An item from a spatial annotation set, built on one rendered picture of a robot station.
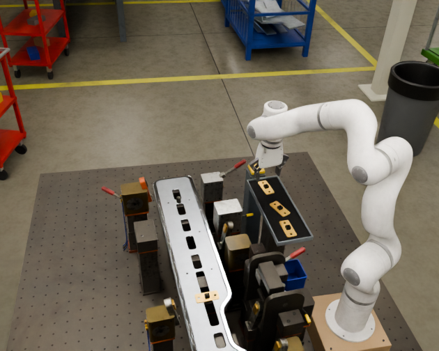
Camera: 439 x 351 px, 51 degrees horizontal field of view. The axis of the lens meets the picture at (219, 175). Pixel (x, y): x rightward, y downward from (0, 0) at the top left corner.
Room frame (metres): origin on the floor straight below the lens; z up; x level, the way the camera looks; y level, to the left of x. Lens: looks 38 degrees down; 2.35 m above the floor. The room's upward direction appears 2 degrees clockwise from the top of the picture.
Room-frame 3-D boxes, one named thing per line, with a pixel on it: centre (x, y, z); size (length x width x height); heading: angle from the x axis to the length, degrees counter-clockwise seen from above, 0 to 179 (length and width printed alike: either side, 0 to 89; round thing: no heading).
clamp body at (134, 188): (1.54, 0.38, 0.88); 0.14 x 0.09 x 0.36; 106
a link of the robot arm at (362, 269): (1.06, -0.51, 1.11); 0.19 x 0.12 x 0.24; 132
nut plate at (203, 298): (1.03, 0.03, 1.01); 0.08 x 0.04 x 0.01; 106
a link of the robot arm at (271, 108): (1.46, -0.19, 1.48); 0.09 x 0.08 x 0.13; 131
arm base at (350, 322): (1.09, -0.53, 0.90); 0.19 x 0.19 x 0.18
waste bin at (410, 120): (3.58, -1.64, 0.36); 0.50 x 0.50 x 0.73
